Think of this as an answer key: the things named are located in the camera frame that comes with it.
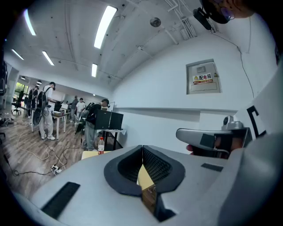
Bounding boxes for white table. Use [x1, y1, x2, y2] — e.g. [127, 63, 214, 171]
[31, 110, 69, 140]

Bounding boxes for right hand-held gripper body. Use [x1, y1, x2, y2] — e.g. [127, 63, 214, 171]
[176, 59, 283, 160]

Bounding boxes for grey electrical wall panel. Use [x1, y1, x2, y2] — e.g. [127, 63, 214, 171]
[185, 58, 222, 95]

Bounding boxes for black floor cable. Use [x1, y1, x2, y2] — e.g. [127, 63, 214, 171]
[4, 144, 84, 177]

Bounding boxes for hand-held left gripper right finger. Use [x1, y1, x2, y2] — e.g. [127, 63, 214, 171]
[142, 144, 239, 226]

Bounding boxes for person's head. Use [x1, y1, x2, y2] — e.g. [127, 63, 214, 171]
[200, 0, 255, 24]

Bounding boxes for window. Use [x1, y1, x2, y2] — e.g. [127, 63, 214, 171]
[13, 81, 30, 100]

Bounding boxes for red label plastic bottle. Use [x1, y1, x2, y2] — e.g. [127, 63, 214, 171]
[97, 136, 105, 155]

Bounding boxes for black face mask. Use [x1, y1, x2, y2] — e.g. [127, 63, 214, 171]
[201, 0, 230, 24]

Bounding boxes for black monitor box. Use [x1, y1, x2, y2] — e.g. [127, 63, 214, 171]
[94, 109, 124, 131]

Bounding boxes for black head camera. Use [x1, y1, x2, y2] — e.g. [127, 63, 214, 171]
[192, 7, 214, 31]

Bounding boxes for eyeglasses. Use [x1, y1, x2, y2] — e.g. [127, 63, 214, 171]
[220, 6, 236, 21]

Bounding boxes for white ceiling conduit pipes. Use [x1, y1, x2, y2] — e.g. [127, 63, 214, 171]
[164, 0, 198, 41]

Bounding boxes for white floor cable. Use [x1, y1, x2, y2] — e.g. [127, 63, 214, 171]
[16, 132, 61, 169]

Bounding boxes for black leg desk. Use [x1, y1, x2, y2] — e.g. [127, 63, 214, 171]
[101, 128, 127, 151]

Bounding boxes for thin black wall cable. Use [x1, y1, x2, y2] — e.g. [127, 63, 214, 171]
[211, 30, 255, 99]

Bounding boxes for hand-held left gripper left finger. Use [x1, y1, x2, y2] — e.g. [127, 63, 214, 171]
[30, 144, 165, 226]

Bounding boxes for black office chair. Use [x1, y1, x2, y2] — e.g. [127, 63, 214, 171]
[11, 90, 24, 116]

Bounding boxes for grey gripper camera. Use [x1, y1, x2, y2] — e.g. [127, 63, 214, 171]
[222, 115, 244, 131]

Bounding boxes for round ceiling fixture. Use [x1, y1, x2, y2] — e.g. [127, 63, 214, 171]
[149, 17, 162, 28]

